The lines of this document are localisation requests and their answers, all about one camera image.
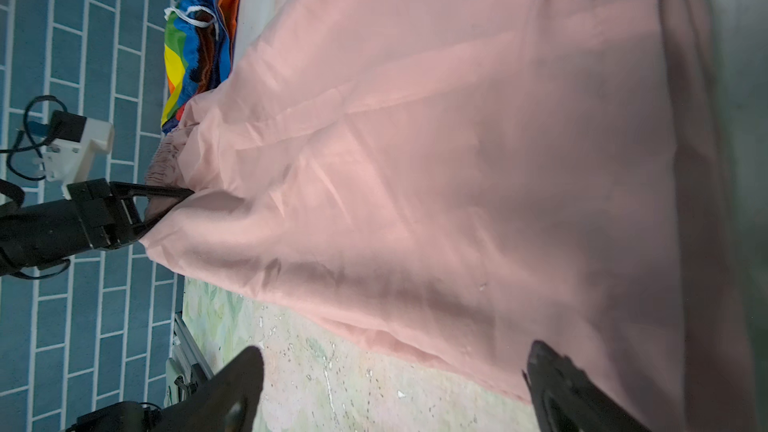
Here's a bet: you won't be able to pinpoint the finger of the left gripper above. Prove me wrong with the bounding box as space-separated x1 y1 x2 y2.
128 201 175 239
110 183 194 200

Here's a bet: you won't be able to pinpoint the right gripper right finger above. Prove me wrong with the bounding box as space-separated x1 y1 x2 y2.
524 340 648 432

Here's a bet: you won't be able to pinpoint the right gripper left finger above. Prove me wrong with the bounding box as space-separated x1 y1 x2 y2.
154 346 265 432

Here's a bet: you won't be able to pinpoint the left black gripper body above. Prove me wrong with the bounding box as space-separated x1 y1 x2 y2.
67 179 144 250

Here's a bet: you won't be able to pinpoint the rainbow striped shorts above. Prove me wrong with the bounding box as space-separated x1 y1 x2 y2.
161 0 240 134

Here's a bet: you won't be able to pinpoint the pink shorts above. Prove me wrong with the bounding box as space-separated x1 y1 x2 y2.
142 0 758 431

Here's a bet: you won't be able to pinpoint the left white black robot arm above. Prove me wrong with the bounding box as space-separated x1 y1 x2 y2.
1 179 193 280

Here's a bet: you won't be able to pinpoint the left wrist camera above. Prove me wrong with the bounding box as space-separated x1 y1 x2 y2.
42 111 114 185

